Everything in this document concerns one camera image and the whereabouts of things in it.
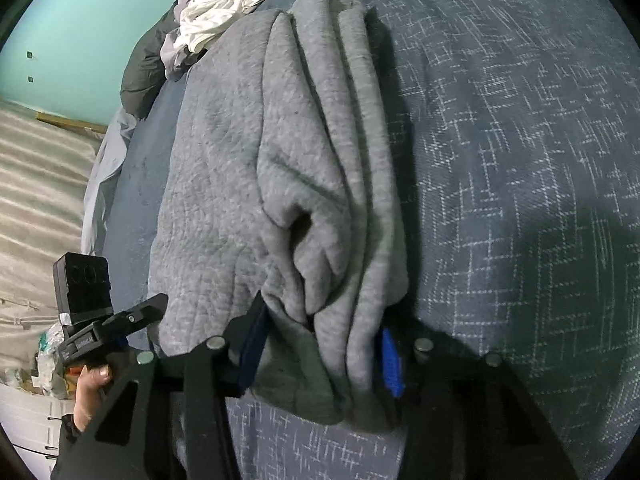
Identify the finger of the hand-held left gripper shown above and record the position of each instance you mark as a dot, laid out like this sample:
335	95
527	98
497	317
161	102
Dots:
147	310

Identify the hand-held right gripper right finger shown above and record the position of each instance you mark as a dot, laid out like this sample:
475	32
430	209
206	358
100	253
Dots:
392	365

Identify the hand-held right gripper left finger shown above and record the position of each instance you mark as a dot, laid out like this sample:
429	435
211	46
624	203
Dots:
252	355

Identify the grey sweater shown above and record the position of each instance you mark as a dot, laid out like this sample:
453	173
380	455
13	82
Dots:
225	185

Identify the person's left hand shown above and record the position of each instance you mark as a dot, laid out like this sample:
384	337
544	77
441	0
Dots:
87	395

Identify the clear plastic bag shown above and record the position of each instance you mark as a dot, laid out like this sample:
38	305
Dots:
50	360

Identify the beige striped curtain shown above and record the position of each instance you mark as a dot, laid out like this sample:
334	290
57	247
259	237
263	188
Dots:
40	210

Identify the light grey bedding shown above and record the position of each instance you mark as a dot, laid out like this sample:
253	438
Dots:
107	160

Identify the white drawer cabinet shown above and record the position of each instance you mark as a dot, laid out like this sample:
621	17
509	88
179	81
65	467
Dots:
30	420

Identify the dark grey rolled duvet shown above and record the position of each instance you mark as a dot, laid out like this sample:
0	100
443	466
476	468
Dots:
145	75

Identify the bed with blue sheet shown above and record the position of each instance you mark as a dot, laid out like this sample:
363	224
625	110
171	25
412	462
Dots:
525	160

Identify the lavender grey garment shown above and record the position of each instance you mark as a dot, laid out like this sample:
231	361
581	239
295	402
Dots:
172	55

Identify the white shirt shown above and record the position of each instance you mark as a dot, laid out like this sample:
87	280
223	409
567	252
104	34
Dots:
220	5

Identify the wooden frame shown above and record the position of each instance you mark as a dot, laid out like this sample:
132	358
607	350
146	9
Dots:
70	125

